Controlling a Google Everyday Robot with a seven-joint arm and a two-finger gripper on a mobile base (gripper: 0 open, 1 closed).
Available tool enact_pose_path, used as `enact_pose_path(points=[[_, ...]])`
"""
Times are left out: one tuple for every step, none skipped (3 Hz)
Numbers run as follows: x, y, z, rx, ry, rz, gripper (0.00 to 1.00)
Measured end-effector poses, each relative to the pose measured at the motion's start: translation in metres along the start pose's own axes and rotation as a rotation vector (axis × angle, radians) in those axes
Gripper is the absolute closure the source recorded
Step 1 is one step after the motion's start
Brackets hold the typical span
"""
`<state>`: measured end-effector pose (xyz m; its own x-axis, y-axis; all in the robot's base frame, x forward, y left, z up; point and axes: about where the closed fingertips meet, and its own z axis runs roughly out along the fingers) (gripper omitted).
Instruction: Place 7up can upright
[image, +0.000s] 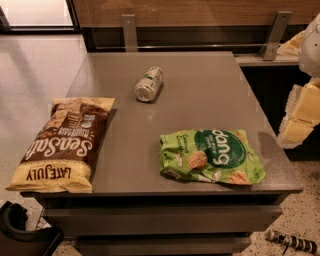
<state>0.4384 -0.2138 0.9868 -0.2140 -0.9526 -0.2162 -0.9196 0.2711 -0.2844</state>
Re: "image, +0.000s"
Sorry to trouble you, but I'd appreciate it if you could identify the metal wall bracket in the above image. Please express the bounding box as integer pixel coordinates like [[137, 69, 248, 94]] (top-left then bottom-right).
[[259, 11, 292, 61], [121, 14, 138, 52]]

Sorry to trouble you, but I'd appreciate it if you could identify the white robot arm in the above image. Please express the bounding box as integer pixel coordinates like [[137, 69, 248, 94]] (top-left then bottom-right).
[[277, 14, 320, 149]]

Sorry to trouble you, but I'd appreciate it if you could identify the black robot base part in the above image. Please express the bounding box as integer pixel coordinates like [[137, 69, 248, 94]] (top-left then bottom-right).
[[0, 201, 64, 256]]

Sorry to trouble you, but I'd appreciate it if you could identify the grey table drawer unit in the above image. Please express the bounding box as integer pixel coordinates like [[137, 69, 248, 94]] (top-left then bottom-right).
[[19, 50, 304, 256]]

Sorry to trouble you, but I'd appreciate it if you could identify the green dang snack bag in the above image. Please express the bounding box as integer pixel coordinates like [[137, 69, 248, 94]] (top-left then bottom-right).
[[160, 129, 266, 185]]

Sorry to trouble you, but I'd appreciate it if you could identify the left metal wall bracket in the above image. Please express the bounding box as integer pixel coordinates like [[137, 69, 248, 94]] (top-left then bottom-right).
[[121, 14, 138, 52]]

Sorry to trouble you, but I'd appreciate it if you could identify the green silver 7up can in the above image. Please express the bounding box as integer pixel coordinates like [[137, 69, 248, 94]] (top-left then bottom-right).
[[134, 66, 164, 102]]

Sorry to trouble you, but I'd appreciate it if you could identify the brown yellow chips bag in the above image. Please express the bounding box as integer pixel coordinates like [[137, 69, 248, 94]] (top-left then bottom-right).
[[6, 97, 115, 193]]

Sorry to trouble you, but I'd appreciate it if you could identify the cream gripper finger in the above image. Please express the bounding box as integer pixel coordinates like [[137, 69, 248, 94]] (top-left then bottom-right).
[[282, 119, 313, 143], [292, 83, 320, 124]]

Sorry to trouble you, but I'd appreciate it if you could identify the black white striped tool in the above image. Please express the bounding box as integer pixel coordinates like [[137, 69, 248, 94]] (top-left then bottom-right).
[[265, 230, 320, 255]]

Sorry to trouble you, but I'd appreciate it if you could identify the right metal wall bracket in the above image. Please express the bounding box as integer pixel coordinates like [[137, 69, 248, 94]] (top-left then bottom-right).
[[259, 11, 292, 61]]

